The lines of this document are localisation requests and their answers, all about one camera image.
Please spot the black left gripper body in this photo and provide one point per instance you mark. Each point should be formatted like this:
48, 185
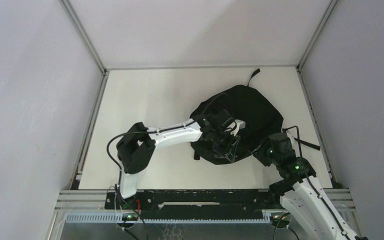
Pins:
222, 141

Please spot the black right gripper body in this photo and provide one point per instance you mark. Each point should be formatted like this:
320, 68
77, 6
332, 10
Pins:
264, 154

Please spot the black backpack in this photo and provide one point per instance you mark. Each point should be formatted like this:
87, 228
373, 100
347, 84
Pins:
248, 104

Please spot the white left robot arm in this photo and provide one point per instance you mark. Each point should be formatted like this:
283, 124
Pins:
137, 146

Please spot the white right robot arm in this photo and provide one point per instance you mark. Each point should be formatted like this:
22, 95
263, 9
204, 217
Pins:
300, 191

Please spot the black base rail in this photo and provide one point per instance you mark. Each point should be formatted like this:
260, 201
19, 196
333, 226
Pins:
193, 205

